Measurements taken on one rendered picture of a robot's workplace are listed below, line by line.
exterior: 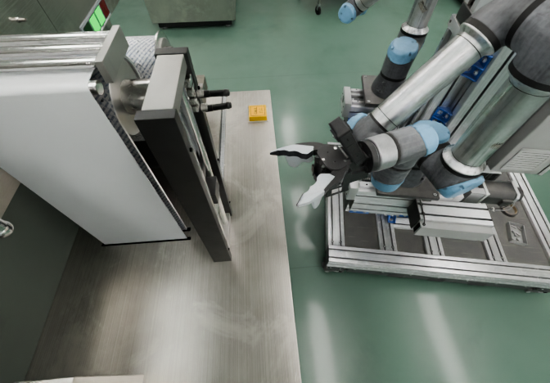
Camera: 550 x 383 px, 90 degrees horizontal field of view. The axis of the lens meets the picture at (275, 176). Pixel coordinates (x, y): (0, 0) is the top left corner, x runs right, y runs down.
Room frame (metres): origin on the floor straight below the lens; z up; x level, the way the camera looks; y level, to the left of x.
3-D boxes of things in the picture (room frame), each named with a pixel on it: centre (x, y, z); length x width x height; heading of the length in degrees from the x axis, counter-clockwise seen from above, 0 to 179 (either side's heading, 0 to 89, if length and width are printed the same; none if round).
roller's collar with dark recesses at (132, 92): (0.42, 0.25, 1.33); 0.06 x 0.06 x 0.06; 5
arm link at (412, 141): (0.41, -0.29, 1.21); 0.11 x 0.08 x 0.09; 110
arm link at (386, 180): (0.43, -0.29, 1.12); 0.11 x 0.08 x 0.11; 20
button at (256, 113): (0.85, 0.07, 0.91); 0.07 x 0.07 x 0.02; 5
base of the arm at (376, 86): (1.12, -0.55, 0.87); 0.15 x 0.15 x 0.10
